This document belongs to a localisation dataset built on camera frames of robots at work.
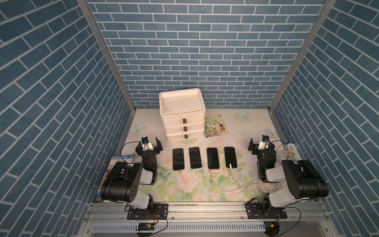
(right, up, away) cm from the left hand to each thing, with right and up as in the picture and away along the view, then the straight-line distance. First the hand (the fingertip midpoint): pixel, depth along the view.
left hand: (152, 139), depth 88 cm
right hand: (+67, -1, +2) cm, 67 cm away
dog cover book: (-15, -13, +3) cm, 20 cm away
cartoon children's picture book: (+41, +7, +21) cm, 46 cm away
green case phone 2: (+49, -12, +5) cm, 50 cm away
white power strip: (+90, -7, +8) cm, 91 cm away
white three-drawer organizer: (+19, +16, -3) cm, 25 cm away
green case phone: (+26, -12, +4) cm, 29 cm away
